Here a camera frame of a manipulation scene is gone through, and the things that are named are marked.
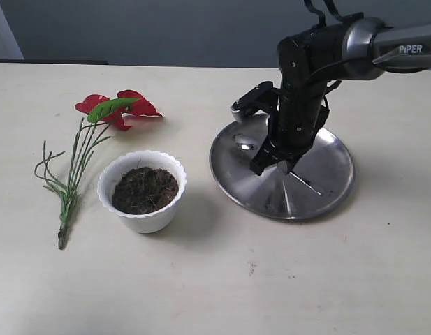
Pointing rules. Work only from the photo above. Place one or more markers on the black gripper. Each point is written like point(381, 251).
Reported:
point(294, 127)

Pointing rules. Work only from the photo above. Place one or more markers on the stainless steel spoon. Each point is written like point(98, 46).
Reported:
point(247, 143)

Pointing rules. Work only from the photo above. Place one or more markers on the artificial red anthurium plant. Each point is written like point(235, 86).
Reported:
point(101, 113)

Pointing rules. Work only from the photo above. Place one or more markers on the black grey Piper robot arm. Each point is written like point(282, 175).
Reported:
point(312, 64)

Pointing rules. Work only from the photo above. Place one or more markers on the white scalloped flower pot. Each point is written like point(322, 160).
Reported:
point(113, 173)

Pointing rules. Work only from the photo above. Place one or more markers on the dark potting soil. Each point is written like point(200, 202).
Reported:
point(144, 190)

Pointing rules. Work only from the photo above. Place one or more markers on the round stainless steel plate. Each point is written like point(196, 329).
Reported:
point(328, 165)

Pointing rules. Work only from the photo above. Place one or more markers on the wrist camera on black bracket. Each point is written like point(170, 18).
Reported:
point(263, 97)

